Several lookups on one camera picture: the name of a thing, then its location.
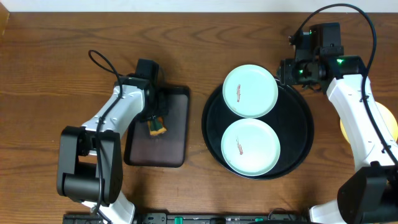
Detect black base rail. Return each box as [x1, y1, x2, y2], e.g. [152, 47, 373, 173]
[62, 212, 312, 224]

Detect dark rectangular sponge tray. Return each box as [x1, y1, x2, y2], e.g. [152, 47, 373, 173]
[124, 86, 190, 167]

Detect round black serving tray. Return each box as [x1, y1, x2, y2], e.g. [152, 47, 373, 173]
[201, 80, 315, 180]

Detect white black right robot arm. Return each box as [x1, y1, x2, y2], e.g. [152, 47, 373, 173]
[277, 55, 397, 223]

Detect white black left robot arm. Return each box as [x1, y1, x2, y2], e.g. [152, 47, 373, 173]
[57, 73, 158, 223]

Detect mint plate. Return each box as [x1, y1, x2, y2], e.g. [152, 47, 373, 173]
[221, 118, 281, 177]
[222, 64, 279, 118]

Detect orange green scrub sponge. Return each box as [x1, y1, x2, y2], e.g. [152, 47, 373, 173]
[147, 117, 167, 136]

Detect yellow plate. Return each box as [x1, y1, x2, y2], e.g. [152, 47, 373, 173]
[335, 101, 397, 148]

